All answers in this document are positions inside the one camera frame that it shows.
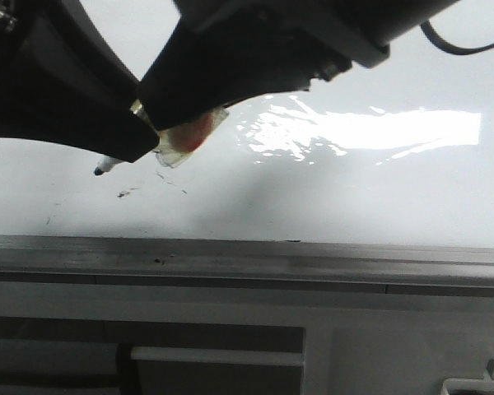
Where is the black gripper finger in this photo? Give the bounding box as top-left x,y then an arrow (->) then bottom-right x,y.
0,12 -> 159,162

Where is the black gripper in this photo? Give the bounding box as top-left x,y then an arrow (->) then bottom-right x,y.
136,1 -> 455,128

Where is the white whiteboard marker pen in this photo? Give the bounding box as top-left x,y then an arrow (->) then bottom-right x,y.
93,100 -> 229,176

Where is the white whiteboard surface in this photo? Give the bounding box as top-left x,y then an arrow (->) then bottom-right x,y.
0,1 -> 494,247

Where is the dark cabinet with white shelf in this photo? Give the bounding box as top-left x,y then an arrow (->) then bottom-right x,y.
0,317 -> 305,394

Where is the white tray bottom right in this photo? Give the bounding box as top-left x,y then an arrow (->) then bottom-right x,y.
440,359 -> 494,395

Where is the grey aluminium whiteboard frame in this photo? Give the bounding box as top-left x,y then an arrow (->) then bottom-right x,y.
0,235 -> 494,289

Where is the black cable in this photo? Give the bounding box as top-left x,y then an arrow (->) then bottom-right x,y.
419,20 -> 494,55

